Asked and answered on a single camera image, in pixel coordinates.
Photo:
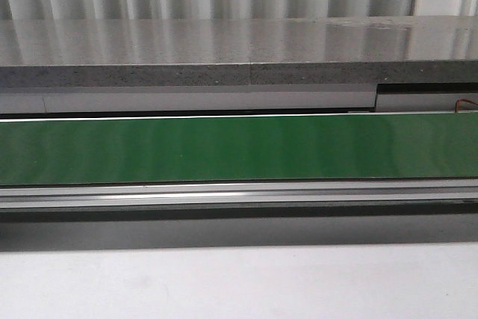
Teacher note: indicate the green conveyor belt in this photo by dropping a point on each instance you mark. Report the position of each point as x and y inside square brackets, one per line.
[211, 149]

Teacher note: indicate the grey speckled stone counter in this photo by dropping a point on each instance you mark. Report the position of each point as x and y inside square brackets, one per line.
[150, 52]

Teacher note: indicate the silver aluminium conveyor frame rail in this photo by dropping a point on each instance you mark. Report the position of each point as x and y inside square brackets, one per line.
[238, 193]

